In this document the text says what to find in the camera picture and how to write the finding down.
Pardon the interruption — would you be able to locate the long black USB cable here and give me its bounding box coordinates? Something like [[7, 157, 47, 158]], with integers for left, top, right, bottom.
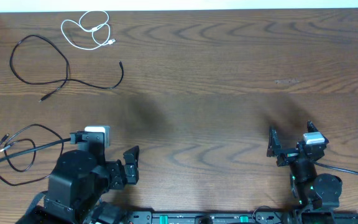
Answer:
[[9, 34, 125, 103]]

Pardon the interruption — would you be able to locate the white USB cable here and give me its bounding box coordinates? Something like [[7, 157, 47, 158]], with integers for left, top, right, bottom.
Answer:
[[60, 10, 116, 51]]

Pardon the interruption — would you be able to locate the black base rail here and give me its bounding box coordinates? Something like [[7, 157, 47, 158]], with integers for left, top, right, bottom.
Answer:
[[119, 209, 358, 224]]

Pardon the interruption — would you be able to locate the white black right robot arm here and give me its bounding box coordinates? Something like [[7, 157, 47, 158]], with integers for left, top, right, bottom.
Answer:
[[267, 121, 358, 224]]

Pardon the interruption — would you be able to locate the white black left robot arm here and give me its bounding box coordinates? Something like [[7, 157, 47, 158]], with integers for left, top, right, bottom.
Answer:
[[18, 131, 140, 223]]

